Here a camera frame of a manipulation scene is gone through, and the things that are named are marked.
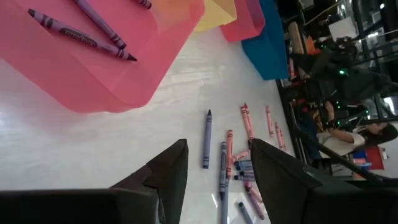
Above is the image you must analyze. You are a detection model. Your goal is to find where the black aluminium table frame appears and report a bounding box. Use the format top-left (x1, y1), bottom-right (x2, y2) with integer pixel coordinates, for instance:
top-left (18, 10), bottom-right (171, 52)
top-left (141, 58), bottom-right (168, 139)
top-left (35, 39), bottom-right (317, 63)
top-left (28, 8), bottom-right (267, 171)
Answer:
top-left (275, 79), bottom-right (398, 187)

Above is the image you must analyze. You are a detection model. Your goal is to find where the small red plastic bin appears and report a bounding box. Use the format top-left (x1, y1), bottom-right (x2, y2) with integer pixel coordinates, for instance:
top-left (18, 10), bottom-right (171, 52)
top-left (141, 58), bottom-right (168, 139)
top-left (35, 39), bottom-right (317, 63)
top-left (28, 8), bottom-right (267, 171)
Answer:
top-left (220, 0), bottom-right (266, 44)

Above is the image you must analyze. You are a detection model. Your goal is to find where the pink crayon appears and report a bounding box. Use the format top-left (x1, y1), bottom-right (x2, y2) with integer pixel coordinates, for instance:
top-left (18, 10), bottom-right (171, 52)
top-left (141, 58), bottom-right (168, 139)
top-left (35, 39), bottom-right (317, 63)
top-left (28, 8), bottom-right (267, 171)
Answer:
top-left (274, 121), bottom-right (284, 149)
top-left (244, 181), bottom-right (264, 203)
top-left (279, 128), bottom-right (287, 151)
top-left (239, 105), bottom-right (252, 140)
top-left (233, 151), bottom-right (250, 162)
top-left (244, 103), bottom-right (255, 139)
top-left (266, 105), bottom-right (274, 138)

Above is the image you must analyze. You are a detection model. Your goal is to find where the red crayon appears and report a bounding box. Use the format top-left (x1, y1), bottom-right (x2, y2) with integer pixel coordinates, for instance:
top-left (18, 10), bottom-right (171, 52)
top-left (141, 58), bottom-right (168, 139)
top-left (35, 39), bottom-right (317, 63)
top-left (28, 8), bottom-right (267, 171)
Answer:
top-left (226, 129), bottom-right (234, 180)

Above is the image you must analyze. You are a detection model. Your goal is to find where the large pink plastic bin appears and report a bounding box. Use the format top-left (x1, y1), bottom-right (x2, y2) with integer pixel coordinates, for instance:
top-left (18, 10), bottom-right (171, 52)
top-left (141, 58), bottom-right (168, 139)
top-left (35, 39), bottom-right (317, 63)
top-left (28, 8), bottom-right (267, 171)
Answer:
top-left (0, 0), bottom-right (206, 114)

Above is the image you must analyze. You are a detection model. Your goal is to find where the person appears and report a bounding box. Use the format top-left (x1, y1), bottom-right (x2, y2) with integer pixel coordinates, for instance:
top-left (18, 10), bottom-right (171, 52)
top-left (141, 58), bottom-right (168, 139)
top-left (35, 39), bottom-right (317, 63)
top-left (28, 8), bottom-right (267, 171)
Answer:
top-left (315, 123), bottom-right (398, 158)

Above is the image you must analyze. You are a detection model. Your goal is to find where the yellow plastic bin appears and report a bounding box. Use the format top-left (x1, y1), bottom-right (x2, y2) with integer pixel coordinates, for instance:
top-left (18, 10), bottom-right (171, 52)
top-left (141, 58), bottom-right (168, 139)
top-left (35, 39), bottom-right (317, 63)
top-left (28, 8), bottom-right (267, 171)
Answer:
top-left (194, 0), bottom-right (238, 33)

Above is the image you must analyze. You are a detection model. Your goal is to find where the blue plastic bin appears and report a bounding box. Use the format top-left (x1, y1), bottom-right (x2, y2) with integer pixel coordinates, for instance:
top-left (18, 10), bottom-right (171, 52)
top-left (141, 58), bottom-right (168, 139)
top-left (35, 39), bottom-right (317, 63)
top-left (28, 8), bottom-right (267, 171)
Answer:
top-left (241, 0), bottom-right (289, 81)

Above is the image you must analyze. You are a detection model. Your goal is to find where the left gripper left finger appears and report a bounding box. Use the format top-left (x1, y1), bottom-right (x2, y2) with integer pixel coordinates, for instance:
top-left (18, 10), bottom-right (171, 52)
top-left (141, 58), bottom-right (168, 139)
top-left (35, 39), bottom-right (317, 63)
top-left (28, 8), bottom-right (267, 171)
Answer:
top-left (0, 139), bottom-right (189, 224)

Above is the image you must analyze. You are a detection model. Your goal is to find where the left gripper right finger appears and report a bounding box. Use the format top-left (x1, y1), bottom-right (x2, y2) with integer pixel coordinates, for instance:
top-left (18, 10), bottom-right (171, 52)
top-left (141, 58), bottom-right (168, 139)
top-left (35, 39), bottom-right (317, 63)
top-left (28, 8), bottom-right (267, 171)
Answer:
top-left (249, 138), bottom-right (398, 224)

